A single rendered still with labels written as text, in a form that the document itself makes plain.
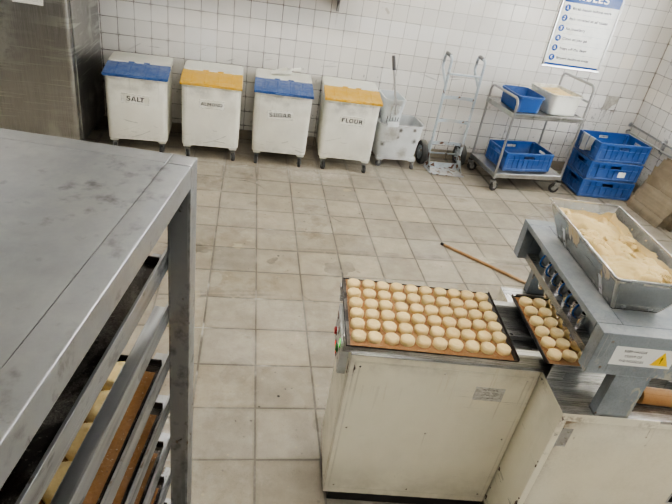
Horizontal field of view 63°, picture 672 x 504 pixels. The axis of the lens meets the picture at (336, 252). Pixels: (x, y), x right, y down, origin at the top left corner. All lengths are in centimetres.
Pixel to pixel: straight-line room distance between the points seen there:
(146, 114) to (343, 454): 382
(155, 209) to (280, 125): 469
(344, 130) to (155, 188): 474
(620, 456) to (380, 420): 85
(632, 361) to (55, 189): 168
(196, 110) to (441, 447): 382
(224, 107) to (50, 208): 465
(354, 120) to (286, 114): 64
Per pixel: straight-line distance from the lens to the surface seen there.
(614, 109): 704
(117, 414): 67
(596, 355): 187
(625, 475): 238
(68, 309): 45
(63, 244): 53
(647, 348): 192
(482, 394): 213
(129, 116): 536
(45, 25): 505
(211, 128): 528
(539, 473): 224
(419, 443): 228
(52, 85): 516
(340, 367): 202
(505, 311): 230
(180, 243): 73
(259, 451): 267
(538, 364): 211
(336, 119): 528
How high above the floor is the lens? 209
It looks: 31 degrees down
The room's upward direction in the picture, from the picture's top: 10 degrees clockwise
